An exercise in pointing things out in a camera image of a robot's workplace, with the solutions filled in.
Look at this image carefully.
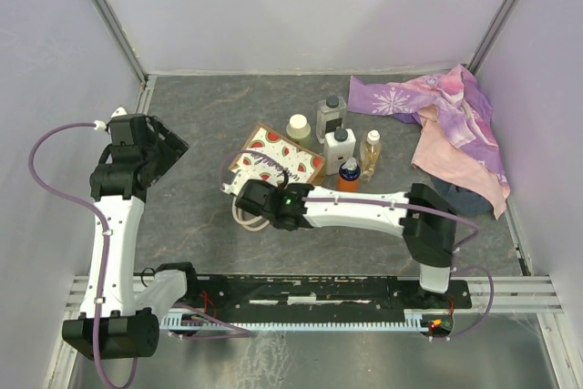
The cream lid green jar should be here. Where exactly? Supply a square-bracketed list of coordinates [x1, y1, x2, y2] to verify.
[286, 114, 312, 148]

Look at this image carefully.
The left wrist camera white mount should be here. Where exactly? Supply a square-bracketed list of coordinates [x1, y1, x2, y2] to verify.
[93, 106, 128, 132]

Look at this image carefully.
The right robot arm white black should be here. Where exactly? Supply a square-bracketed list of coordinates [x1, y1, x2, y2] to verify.
[235, 179, 457, 308]

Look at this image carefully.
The clear bottle dark cap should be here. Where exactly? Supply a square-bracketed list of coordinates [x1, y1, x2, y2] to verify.
[316, 95, 347, 144]

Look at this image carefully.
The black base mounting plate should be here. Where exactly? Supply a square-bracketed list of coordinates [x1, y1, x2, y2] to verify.
[180, 274, 472, 322]

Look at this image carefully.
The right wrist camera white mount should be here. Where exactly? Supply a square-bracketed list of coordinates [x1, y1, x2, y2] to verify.
[220, 168, 256, 197]

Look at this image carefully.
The amber bottle white cap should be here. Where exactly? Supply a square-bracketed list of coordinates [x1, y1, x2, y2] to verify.
[359, 129, 382, 181]

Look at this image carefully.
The dark blue object under cloth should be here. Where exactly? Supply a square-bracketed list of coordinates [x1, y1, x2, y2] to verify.
[430, 176, 493, 217]

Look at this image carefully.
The brown canvas tote bag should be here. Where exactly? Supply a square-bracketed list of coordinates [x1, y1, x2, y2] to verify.
[220, 123, 325, 231]

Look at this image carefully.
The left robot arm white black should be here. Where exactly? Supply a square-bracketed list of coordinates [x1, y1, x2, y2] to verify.
[62, 114, 201, 360]

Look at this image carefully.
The purple pink patterned cloth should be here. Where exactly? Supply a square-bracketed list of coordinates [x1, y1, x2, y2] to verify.
[348, 65, 510, 219]

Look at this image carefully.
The light blue slotted cable duct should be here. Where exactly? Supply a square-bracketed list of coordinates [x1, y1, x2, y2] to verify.
[159, 310, 440, 333]

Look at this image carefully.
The white square bottle grey cap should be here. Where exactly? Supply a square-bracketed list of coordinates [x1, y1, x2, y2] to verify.
[323, 128, 356, 176]

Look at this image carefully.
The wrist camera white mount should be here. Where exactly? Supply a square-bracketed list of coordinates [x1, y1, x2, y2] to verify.
[93, 106, 128, 132]
[220, 168, 256, 197]

